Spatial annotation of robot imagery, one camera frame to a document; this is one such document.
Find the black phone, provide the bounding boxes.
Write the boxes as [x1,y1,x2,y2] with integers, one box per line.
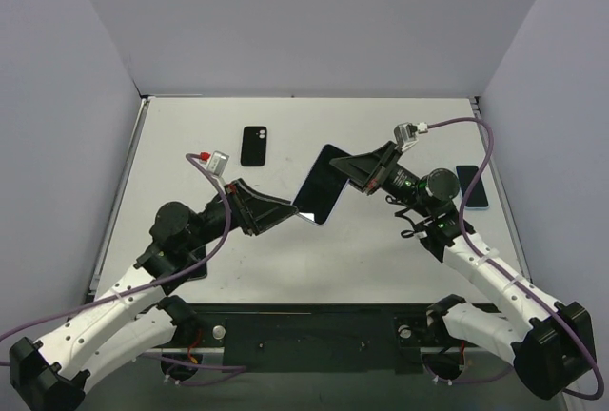
[187,245,207,282]

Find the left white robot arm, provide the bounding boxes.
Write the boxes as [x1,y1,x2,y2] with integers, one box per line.
[9,179,298,410]

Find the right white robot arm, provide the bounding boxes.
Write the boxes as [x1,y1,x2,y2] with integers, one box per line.
[330,142,599,400]

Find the phone in blue case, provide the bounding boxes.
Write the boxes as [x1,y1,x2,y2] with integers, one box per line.
[456,165,489,210]

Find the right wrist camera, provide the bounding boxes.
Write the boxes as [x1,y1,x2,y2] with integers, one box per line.
[394,122,428,154]

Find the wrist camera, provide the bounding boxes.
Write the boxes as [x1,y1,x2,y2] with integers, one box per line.
[394,122,428,154]
[186,151,229,187]

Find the aluminium rail frame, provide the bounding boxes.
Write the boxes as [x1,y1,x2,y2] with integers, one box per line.
[83,97,564,410]

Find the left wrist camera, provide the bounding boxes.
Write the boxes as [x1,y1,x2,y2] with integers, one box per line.
[186,151,229,187]

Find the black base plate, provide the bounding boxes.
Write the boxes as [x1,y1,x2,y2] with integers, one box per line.
[128,302,481,377]

